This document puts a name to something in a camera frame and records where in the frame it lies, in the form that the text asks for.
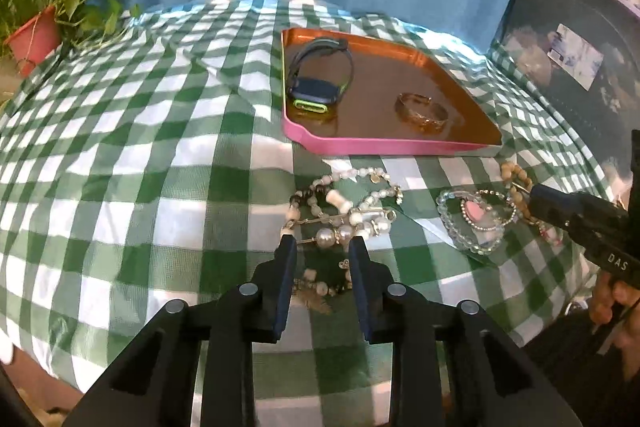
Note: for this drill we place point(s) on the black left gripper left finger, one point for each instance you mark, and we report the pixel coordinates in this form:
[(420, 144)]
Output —
[(274, 279)]

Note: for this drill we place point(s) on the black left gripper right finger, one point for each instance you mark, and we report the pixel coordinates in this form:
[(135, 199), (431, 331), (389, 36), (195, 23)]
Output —
[(370, 279)]

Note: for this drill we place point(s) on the gold amber bangle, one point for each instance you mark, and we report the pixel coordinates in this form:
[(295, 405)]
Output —
[(421, 112)]

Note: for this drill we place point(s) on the orange tray with pink rim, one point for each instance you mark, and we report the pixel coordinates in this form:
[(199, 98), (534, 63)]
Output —
[(365, 121)]

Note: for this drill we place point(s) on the black smartwatch green trim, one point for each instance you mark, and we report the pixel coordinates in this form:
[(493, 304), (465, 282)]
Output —
[(314, 95)]

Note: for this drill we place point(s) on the gold pearl hair clip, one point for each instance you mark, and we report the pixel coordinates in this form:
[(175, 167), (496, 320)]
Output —
[(341, 228)]

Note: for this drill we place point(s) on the green white checkered tablecloth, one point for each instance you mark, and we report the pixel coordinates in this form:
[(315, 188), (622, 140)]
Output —
[(155, 167)]

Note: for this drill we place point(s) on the dark cabinet with sticker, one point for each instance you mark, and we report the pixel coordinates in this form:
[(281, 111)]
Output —
[(583, 56)]

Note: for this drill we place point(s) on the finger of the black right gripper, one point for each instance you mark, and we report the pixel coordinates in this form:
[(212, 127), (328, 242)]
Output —
[(575, 213)]

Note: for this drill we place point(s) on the person's right hand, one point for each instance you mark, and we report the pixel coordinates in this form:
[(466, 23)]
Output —
[(615, 304)]

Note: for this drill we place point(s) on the green plant in red pot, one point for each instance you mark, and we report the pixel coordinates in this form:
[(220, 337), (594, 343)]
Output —
[(32, 29)]

